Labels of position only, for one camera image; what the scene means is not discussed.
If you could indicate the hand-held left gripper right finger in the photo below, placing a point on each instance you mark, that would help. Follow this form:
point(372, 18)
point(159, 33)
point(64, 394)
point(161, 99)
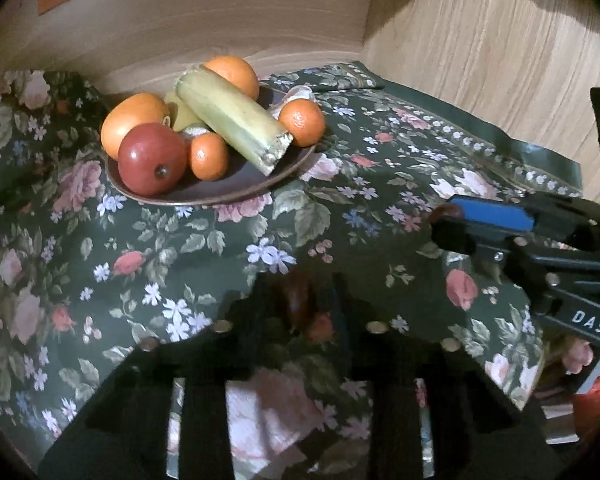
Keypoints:
point(405, 360)

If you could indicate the small mandarin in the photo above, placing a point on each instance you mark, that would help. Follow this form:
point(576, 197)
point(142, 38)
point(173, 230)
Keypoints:
point(209, 157)
point(304, 122)

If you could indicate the dark green floral cloth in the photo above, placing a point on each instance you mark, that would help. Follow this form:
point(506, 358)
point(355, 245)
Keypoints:
point(180, 260)

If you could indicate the yellow sugarcane piece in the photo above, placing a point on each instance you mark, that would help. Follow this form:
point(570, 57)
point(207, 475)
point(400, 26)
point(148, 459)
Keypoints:
point(230, 115)

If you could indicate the large orange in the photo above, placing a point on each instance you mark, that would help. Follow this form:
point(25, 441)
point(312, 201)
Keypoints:
point(235, 75)
point(132, 122)

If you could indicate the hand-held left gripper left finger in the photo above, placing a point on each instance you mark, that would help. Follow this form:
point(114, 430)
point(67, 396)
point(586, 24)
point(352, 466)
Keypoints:
point(215, 360)

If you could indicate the dark brown plate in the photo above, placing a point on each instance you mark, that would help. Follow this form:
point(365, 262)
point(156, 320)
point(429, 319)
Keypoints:
point(220, 190)

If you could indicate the short green sugarcane piece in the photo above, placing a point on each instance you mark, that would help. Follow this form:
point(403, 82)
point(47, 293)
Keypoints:
point(182, 112)

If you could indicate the peeled pomelo segment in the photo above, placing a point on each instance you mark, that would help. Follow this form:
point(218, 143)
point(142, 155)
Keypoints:
point(295, 94)

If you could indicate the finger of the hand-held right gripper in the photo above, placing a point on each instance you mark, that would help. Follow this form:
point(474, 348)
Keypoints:
point(495, 214)
point(480, 240)

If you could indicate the red apple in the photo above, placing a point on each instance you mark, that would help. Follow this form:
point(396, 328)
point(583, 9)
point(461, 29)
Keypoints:
point(147, 160)

